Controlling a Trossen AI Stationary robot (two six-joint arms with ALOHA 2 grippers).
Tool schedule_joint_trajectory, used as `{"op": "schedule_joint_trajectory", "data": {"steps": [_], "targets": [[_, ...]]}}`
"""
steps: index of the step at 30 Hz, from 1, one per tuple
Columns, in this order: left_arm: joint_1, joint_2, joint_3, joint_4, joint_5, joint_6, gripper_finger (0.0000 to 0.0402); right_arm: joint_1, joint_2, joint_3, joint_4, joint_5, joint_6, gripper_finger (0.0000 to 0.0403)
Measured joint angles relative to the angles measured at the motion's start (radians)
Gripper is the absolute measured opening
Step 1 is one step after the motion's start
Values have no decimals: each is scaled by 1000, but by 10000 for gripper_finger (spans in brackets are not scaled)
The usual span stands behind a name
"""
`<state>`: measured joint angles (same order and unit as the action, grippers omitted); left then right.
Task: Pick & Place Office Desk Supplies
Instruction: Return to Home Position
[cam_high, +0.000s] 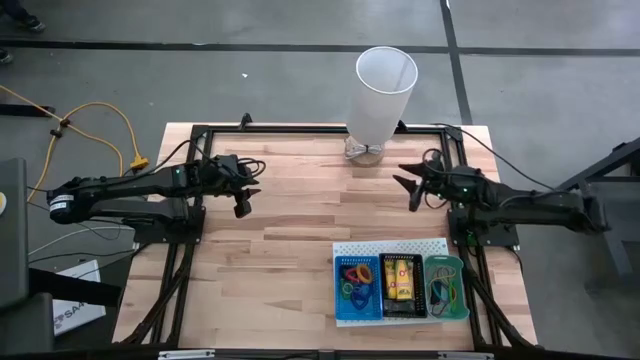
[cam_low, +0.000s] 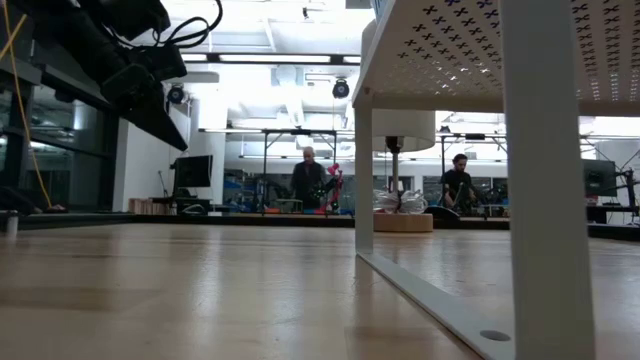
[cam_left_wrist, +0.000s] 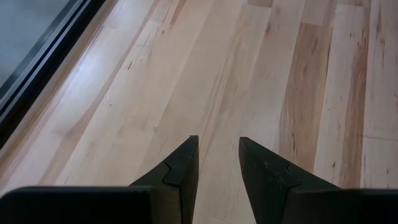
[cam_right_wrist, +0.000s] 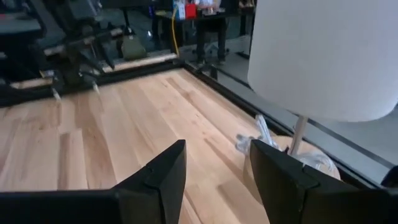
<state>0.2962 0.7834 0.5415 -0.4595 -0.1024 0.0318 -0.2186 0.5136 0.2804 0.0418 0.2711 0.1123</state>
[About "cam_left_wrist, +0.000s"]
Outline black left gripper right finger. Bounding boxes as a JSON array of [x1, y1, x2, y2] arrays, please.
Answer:
[[238, 136, 398, 224]]

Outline black aluminium table frame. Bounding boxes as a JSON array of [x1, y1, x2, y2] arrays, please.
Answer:
[[0, 0, 107, 150]]

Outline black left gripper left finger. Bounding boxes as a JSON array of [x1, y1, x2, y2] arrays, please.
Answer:
[[0, 135, 200, 224]]

